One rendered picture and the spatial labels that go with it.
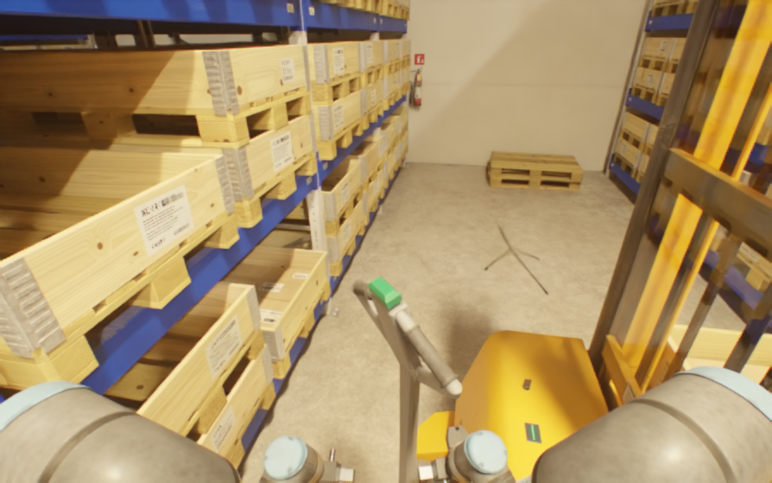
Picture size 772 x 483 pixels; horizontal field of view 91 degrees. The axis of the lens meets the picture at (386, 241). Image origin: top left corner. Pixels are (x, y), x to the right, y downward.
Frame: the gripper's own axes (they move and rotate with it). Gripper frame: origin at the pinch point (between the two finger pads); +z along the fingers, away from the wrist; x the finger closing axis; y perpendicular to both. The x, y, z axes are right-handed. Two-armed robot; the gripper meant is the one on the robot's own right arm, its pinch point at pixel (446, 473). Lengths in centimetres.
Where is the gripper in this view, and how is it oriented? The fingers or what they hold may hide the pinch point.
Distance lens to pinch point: 131.8
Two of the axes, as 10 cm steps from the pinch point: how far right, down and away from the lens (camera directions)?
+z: -1.7, 6.3, 7.6
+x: 9.8, 0.1, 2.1
